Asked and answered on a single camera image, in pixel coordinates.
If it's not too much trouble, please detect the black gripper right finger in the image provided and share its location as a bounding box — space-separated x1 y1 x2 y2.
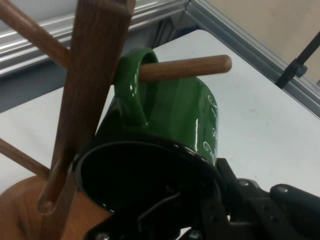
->
199 157 320 240

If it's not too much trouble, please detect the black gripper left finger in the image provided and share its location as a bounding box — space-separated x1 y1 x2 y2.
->
84 191 209 240

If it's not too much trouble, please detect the green enamel mug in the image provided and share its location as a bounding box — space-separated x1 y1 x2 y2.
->
74 47 226 240

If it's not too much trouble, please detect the brown wooden mug tree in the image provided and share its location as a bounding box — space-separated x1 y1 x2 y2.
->
0 0 233 240

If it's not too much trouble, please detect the angled aluminium frame rail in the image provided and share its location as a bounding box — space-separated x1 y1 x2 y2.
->
186 0 320 119

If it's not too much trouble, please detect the long horizontal aluminium frame rail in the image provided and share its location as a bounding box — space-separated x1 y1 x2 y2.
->
0 0 191 79

